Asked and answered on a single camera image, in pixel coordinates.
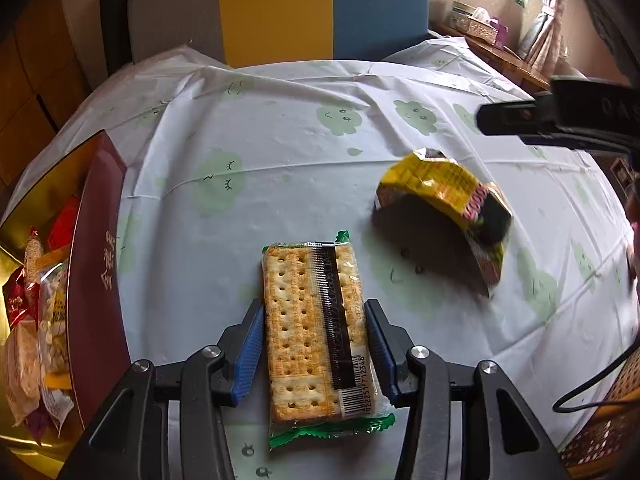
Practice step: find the gold interior tin box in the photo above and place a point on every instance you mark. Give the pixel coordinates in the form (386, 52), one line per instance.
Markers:
(93, 172)

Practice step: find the cracker packet green edges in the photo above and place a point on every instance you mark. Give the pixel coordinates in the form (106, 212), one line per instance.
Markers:
(321, 379)

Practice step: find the beige tied curtain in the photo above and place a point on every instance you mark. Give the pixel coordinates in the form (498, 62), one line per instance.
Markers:
(542, 43)

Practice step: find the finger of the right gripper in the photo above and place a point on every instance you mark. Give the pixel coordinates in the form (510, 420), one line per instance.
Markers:
(529, 120)

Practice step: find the wooden side shelf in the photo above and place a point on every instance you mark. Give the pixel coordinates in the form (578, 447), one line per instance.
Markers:
(503, 60)

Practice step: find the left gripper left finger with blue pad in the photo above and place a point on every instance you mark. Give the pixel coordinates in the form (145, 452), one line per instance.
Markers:
(128, 436)

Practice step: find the white cloud-print tablecloth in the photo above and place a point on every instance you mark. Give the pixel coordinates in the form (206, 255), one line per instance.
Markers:
(222, 162)

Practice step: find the grey yellow blue chair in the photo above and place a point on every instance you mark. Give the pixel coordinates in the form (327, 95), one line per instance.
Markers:
(252, 32)

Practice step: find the clear bread snack packet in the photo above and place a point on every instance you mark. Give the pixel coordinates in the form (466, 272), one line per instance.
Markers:
(21, 370)

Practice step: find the patterned tissue box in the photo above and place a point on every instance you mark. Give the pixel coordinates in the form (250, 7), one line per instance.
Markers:
(488, 28)

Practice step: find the person's right hand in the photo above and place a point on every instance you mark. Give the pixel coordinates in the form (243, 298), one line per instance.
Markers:
(633, 254)

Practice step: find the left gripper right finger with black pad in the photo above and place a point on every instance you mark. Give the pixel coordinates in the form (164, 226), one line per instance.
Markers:
(501, 436)

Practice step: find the red snack packet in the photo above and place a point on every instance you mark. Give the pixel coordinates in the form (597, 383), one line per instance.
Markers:
(63, 225)

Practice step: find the woven rattan chair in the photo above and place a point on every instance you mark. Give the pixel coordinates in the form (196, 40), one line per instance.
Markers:
(597, 448)

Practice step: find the clear nut snack bag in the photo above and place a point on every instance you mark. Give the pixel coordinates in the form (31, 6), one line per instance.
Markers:
(56, 385)

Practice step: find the yellow black snack packet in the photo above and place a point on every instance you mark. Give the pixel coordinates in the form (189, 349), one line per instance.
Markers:
(450, 204)

